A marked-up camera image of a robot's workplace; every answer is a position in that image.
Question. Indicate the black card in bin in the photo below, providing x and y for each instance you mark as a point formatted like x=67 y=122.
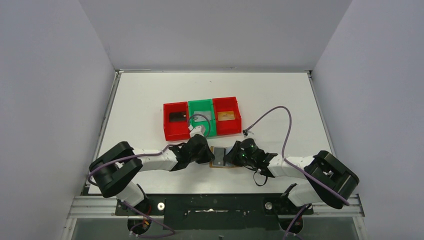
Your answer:
x=180 y=116

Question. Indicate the red bin with black card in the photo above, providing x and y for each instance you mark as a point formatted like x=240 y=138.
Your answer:
x=175 y=131

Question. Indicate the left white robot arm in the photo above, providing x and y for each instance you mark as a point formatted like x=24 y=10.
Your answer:
x=114 y=171

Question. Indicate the grey VIP credit card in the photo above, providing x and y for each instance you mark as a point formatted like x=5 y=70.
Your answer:
x=219 y=153

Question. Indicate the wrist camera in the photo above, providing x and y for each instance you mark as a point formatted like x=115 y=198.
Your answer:
x=247 y=133
x=196 y=130

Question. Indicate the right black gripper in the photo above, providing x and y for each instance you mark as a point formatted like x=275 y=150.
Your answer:
x=232 y=157

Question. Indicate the silver card in bin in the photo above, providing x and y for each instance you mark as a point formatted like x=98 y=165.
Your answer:
x=201 y=116

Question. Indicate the gold card in bin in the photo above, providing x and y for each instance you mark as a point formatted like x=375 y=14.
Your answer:
x=226 y=116

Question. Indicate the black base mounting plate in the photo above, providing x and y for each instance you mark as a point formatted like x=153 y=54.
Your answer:
x=220 y=211

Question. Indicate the red bin with gold card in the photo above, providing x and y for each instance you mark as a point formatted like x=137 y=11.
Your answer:
x=227 y=127

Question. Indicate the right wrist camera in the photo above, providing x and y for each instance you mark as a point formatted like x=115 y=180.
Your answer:
x=247 y=133

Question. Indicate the green plastic bin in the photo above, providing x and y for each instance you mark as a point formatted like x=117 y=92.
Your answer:
x=203 y=105

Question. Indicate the yellow leather card holder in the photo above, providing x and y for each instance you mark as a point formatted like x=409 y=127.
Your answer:
x=227 y=163

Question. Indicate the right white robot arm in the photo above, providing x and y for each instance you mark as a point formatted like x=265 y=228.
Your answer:
x=326 y=178

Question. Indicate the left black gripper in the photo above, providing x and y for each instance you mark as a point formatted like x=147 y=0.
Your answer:
x=205 y=153

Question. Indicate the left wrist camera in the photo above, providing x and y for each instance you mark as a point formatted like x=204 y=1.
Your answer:
x=196 y=130

